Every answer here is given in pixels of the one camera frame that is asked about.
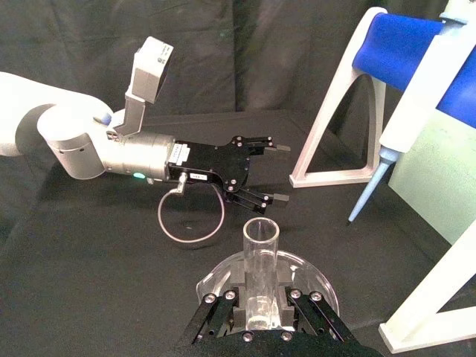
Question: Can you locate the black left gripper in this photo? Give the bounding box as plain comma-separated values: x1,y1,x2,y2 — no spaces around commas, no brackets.
166,135,292,216

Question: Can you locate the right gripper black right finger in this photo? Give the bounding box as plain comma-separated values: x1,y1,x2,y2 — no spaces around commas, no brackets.
275,266,357,342

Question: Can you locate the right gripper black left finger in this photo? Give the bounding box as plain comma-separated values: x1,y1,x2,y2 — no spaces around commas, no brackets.
190,275,249,344

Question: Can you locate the clear glass tube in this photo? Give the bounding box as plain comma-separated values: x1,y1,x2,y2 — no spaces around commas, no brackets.
242,218,280,330

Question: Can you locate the clear round plastic dish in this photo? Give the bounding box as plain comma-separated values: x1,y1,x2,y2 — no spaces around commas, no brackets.
196,249,341,336

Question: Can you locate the white pipette stand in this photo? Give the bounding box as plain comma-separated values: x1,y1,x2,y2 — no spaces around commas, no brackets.
289,6,476,354

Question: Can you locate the pale blue pipette tip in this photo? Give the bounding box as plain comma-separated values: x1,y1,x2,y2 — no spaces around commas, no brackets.
347,144,396,226

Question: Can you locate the black table cloth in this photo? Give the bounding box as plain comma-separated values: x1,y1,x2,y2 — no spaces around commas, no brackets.
0,0,476,357

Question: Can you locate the white pipette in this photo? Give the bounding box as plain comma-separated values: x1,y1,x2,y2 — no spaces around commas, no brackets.
379,0,468,154

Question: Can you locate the pale green box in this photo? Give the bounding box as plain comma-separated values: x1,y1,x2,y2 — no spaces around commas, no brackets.
387,118,476,245

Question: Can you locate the blue padded stand bar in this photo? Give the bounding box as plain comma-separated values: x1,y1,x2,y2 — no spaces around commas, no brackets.
350,13,476,130

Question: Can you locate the thin grey looped cable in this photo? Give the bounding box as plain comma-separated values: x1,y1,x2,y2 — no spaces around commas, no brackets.
157,173,226,245

